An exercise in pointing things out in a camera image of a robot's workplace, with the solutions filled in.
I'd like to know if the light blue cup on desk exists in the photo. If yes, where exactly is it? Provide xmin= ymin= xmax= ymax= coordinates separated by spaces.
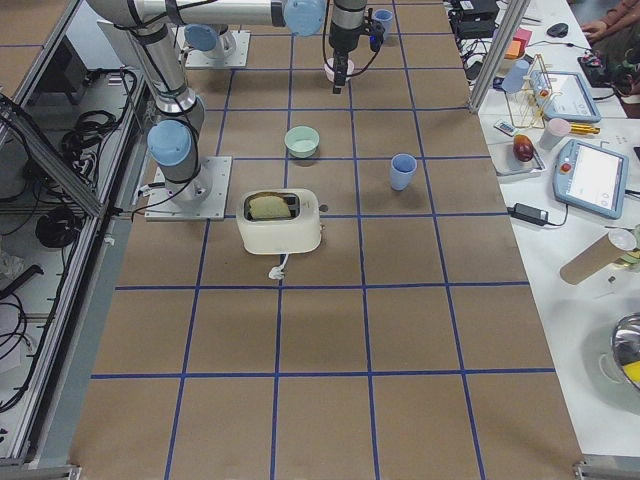
xmin=501 ymin=60 xmax=529 ymax=94

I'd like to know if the bread slice in toaster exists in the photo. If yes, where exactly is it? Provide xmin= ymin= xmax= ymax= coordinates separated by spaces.
xmin=249 ymin=195 xmax=291 ymax=220

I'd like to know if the cardboard tube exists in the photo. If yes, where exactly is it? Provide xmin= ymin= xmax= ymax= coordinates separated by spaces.
xmin=559 ymin=228 xmax=637 ymax=285

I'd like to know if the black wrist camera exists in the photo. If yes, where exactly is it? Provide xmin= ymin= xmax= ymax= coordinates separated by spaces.
xmin=368 ymin=19 xmax=386 ymax=53

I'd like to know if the blue teach pendant near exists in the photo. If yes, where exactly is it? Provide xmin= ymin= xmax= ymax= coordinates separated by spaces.
xmin=552 ymin=140 xmax=629 ymax=219

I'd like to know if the mint green bowl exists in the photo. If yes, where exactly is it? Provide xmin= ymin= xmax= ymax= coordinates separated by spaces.
xmin=284 ymin=125 xmax=320 ymax=159

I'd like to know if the black power adapter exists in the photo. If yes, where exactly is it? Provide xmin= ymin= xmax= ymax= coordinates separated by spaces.
xmin=507 ymin=203 xmax=548 ymax=226

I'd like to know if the red apple on tray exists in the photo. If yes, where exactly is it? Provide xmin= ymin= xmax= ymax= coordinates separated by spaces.
xmin=512 ymin=134 xmax=535 ymax=162

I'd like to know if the blue teach pendant far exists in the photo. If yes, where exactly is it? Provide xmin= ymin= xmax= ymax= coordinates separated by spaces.
xmin=530 ymin=70 xmax=601 ymax=124

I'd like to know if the metal mixing bowl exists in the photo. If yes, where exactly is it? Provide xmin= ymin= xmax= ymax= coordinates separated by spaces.
xmin=611 ymin=313 xmax=639 ymax=390

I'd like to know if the black gripper working arm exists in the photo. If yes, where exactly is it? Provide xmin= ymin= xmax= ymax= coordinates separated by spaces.
xmin=329 ymin=0 xmax=366 ymax=94

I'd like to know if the blue cup carried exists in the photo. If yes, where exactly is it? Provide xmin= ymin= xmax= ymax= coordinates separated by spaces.
xmin=373 ymin=9 xmax=394 ymax=36

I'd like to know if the cream white toaster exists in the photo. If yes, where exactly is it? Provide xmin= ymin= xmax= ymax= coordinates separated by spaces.
xmin=236 ymin=188 xmax=322 ymax=255

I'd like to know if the blue teach pendant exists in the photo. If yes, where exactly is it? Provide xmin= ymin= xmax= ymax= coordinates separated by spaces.
xmin=552 ymin=140 xmax=629 ymax=219
xmin=530 ymin=70 xmax=601 ymax=124

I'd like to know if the blue cup on table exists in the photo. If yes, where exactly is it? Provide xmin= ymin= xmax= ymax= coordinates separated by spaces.
xmin=390 ymin=153 xmax=417 ymax=191

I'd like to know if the gold wire rack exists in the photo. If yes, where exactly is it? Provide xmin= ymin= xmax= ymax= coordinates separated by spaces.
xmin=506 ymin=54 xmax=555 ymax=129

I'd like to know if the pink bowl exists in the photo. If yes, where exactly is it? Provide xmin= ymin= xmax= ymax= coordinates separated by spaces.
xmin=324 ymin=58 xmax=355 ymax=83

